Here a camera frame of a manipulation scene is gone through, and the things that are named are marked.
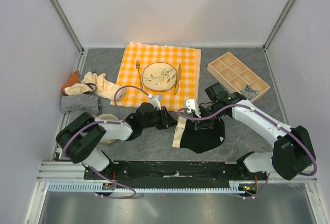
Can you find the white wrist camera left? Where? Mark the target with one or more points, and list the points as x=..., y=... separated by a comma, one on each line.
x=155, y=100

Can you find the wooden compartment tray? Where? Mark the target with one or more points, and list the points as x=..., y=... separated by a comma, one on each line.
x=234, y=75

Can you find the grey striped garment pile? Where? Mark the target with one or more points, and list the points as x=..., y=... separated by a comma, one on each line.
x=85, y=102

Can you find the orange checkered tablecloth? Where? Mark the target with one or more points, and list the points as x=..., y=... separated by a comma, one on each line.
x=189, y=58

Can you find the white cable duct strip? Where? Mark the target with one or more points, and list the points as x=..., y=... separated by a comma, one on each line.
x=103, y=188

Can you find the beige ceramic bowl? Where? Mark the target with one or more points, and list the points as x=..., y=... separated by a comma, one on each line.
x=107, y=117

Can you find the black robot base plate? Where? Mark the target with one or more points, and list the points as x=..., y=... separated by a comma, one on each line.
x=178, y=174

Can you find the gold table knife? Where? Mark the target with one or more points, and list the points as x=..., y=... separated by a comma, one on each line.
x=179, y=73

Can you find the gold fork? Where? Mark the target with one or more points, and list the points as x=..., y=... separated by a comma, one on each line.
x=137, y=64

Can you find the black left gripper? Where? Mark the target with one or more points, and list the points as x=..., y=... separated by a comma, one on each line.
x=166, y=119

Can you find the left aluminium frame post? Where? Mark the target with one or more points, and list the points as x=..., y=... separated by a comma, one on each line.
x=67, y=25

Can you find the cream cloth garment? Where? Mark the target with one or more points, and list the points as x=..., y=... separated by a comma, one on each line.
x=98, y=84

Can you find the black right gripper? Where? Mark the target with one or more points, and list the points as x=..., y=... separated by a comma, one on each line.
x=202, y=126

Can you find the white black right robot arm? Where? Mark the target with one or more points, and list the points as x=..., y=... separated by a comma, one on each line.
x=292, y=153

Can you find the grey striped underwear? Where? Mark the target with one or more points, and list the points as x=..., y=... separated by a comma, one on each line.
x=249, y=92

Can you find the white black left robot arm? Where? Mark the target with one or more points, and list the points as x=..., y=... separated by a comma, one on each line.
x=81, y=137

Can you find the black cream garment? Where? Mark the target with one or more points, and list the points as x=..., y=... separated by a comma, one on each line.
x=198, y=141

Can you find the grey aluminium frame post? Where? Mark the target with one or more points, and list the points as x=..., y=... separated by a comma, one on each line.
x=283, y=15

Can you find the orange cloth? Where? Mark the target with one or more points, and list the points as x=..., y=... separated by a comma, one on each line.
x=73, y=79

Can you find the bird pattern ceramic plate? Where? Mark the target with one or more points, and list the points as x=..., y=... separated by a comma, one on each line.
x=159, y=76

